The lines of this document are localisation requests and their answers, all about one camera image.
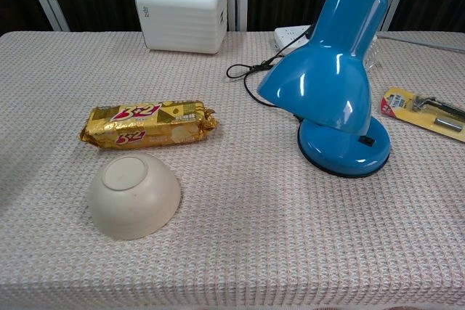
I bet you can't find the blue desk lamp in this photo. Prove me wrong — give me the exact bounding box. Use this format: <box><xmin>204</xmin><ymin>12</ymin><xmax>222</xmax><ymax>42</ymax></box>
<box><xmin>256</xmin><ymin>0</ymin><xmax>392</xmax><ymax>179</ymax></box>

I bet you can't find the beige woven tablecloth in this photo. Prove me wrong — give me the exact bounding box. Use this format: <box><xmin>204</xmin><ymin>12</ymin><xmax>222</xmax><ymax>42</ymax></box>
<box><xmin>0</xmin><ymin>30</ymin><xmax>465</xmax><ymax>310</ymax></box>

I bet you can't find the gold biscuit packet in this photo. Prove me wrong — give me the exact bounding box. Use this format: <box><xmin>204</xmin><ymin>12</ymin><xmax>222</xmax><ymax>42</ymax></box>
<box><xmin>77</xmin><ymin>99</ymin><xmax>219</xmax><ymax>150</ymax></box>

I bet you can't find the white power strip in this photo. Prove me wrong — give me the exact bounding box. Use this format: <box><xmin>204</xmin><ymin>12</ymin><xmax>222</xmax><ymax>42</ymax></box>
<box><xmin>273</xmin><ymin>25</ymin><xmax>312</xmax><ymax>52</ymax></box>

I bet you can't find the beige upturned bowl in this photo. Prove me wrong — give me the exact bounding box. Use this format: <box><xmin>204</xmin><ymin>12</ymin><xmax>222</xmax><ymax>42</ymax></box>
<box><xmin>86</xmin><ymin>152</ymin><xmax>182</xmax><ymax>242</ymax></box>

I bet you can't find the white ribbed box appliance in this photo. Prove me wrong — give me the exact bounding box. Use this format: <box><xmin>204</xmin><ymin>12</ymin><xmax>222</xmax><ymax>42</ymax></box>
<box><xmin>134</xmin><ymin>0</ymin><xmax>228</xmax><ymax>55</ymax></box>

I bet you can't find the yellow razor blister pack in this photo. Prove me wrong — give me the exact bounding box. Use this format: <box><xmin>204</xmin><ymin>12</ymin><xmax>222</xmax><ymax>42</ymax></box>
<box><xmin>380</xmin><ymin>86</ymin><xmax>465</xmax><ymax>143</ymax></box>

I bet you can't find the black lamp power cord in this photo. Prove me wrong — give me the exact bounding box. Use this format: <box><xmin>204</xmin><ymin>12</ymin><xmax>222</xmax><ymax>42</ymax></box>
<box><xmin>227</xmin><ymin>25</ymin><xmax>315</xmax><ymax>109</ymax></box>

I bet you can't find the grey cable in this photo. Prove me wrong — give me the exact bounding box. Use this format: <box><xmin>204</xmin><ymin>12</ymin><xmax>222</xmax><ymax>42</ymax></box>
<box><xmin>376</xmin><ymin>33</ymin><xmax>465</xmax><ymax>52</ymax></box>

